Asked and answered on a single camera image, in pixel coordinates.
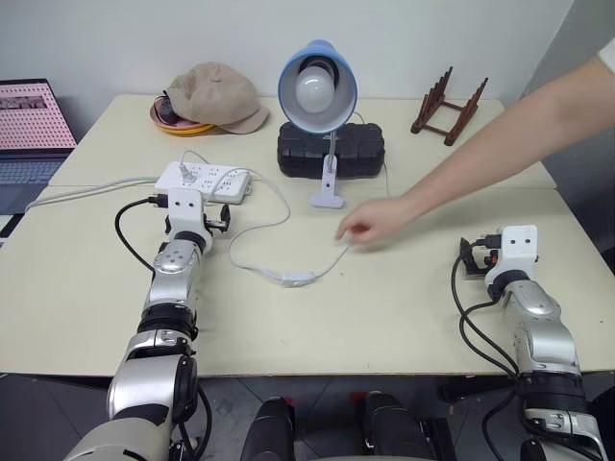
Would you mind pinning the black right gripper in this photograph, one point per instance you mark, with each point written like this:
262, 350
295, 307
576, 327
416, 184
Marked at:
480, 266

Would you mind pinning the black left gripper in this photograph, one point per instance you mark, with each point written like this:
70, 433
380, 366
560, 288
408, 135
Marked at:
214, 225

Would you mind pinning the person's bare forearm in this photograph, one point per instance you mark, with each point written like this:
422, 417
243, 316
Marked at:
509, 139

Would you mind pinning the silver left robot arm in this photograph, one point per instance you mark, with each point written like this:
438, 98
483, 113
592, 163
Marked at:
165, 288

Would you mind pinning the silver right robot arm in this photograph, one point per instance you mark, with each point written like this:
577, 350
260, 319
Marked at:
543, 331

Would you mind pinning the white robot cable connector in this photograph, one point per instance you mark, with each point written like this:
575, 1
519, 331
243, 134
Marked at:
187, 176

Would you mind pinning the blue clip desk lamp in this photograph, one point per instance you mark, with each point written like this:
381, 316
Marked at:
317, 86

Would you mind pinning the person's bare hand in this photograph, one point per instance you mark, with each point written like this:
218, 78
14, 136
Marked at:
379, 221

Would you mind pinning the white power strip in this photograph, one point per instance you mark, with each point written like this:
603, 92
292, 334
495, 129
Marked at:
211, 181

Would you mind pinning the orange plate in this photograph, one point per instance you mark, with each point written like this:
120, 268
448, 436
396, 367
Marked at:
192, 129

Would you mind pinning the beige cap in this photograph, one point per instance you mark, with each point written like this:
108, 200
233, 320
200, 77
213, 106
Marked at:
216, 96

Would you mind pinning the dark small item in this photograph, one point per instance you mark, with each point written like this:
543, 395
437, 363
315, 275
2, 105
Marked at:
166, 108

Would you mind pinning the brown wooden rack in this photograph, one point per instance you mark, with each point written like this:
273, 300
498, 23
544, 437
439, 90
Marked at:
451, 108

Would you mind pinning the black plastic case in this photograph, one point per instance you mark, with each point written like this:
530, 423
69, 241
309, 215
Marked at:
360, 149

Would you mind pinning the dark rounded shape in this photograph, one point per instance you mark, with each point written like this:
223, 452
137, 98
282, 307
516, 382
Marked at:
269, 432
394, 427

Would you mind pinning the grey laptop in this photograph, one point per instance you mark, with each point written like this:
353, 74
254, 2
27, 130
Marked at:
29, 125

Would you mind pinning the white shirt sleeve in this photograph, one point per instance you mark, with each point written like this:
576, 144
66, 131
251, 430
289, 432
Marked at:
609, 55

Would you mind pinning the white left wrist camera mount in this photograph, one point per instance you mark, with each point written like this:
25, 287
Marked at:
185, 211

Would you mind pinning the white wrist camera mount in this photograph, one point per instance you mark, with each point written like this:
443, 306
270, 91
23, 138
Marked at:
516, 247
185, 211

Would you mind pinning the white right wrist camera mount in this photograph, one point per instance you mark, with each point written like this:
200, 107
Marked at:
516, 247

